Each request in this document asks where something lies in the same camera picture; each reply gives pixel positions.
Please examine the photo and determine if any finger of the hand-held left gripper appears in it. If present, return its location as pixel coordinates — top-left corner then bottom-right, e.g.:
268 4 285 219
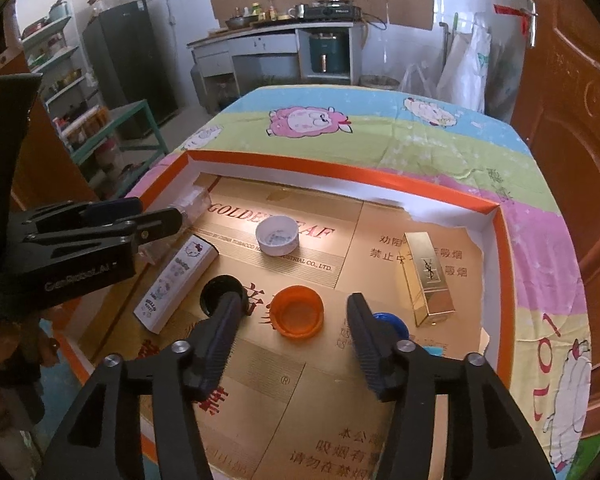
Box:
25 207 184 261
10 197 145 233

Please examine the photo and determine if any black bottle cap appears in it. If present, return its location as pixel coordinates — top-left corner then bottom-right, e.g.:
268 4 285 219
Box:
200 275 245 318

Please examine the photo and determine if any brown wooden door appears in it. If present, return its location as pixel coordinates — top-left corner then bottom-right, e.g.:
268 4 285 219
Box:
510 0 600 441

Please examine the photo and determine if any shallow orange-rimmed cardboard tray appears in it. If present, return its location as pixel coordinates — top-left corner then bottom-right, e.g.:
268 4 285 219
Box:
55 149 518 480

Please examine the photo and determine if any white bottle cap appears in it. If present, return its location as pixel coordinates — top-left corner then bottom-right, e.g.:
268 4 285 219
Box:
255 214 301 257

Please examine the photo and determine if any green metal table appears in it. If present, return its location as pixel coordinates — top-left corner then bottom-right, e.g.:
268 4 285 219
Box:
72 100 170 196

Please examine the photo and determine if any white kitchen counter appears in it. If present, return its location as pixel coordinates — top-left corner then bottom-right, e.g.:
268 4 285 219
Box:
187 20 368 106

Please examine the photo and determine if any metal door handle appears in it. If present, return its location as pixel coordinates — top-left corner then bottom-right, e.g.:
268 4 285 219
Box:
522 0 539 48

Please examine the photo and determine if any black refrigerator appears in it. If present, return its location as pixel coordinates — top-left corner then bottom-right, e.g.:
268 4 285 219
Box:
82 0 178 123

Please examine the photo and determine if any blue bottle cap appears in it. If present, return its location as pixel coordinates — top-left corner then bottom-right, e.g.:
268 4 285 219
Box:
370 311 411 346

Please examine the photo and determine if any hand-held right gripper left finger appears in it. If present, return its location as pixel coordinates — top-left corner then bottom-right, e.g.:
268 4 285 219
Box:
35 290 246 480

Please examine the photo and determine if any red ribbon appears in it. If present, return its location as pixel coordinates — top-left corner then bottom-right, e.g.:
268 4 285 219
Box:
494 4 531 29

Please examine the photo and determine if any gold rectangular box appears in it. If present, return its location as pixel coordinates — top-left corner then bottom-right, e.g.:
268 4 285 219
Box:
397 231 457 328

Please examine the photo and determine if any cartoon printed blanket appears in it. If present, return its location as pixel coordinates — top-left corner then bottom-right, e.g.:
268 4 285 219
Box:
125 85 593 476

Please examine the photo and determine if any person's left hand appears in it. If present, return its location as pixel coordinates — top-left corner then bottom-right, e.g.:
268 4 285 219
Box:
17 317 61 368

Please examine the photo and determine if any clear plastic rectangular box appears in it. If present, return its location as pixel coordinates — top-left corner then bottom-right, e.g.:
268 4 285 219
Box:
137 187 212 263

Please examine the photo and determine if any large white plastic bag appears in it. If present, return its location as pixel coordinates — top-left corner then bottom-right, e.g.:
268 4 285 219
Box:
437 22 493 113

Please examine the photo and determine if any black gas stove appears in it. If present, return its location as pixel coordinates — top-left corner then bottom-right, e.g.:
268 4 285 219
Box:
310 0 363 21

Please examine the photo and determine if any teal kitchen appliance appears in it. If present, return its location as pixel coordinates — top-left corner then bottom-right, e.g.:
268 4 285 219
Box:
308 31 350 75

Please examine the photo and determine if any small white plastic bag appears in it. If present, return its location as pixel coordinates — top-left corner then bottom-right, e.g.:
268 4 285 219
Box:
397 62 438 99

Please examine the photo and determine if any orange bottle cap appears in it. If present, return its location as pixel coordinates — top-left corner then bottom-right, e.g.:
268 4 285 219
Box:
270 285 326 339

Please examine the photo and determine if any pale green shelf rack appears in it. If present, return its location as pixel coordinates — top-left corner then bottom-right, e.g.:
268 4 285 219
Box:
17 0 101 171

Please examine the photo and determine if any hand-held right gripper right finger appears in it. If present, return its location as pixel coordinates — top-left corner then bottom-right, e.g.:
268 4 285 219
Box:
346 292 556 480

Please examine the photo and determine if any white patterned rectangular box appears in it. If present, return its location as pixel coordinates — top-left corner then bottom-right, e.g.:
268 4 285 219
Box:
132 234 220 335

